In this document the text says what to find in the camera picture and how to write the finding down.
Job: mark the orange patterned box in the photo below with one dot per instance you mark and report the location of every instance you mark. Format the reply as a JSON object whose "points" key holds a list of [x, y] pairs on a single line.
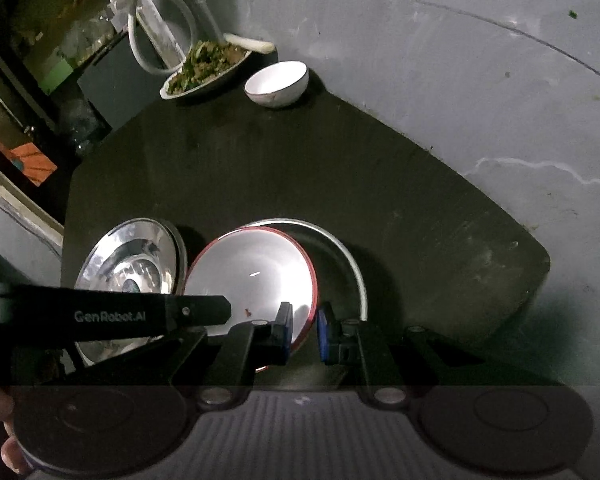
{"points": [[32, 162]]}

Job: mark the white oval food plate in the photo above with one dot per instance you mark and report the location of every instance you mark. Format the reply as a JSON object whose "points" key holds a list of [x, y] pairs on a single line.
{"points": [[215, 85]]}

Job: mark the person's left hand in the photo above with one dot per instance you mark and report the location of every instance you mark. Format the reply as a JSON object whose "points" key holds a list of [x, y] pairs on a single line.
{"points": [[12, 455]]}

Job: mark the small stainless steel plate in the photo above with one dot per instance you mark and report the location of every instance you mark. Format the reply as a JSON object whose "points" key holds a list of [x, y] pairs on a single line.
{"points": [[130, 255]]}

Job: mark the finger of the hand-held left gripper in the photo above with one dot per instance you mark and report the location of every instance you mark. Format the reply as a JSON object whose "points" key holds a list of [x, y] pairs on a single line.
{"points": [[200, 310]]}

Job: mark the large stainless steel plate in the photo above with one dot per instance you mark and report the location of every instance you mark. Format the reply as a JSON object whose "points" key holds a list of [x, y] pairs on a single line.
{"points": [[182, 260]]}

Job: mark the white door frame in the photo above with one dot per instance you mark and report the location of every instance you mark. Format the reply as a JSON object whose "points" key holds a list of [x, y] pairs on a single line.
{"points": [[25, 200]]}

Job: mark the white red-patterned ceramic bowl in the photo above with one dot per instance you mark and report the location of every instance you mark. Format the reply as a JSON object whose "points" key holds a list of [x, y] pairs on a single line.
{"points": [[275, 82], [250, 270]]}

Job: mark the wooden storage shelf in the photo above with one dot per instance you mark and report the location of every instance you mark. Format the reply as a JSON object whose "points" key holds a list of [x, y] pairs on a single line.
{"points": [[40, 25]]}

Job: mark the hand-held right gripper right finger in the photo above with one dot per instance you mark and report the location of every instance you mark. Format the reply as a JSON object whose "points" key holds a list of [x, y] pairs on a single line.
{"points": [[326, 335]]}

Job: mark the stir-fried green vegetables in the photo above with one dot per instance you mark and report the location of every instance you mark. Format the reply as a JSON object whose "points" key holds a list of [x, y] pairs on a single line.
{"points": [[207, 65]]}

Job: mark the white leek stalk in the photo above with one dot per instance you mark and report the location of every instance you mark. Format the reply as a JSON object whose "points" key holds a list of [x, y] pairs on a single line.
{"points": [[250, 42]]}

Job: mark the deep stainless steel bowl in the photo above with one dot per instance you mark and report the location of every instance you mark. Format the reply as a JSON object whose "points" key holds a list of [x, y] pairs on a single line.
{"points": [[342, 280]]}

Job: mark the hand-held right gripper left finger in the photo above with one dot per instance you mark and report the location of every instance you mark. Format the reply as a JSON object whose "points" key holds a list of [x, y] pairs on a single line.
{"points": [[282, 332]]}

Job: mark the green box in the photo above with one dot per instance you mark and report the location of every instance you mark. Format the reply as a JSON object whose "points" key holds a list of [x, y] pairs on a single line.
{"points": [[57, 74]]}

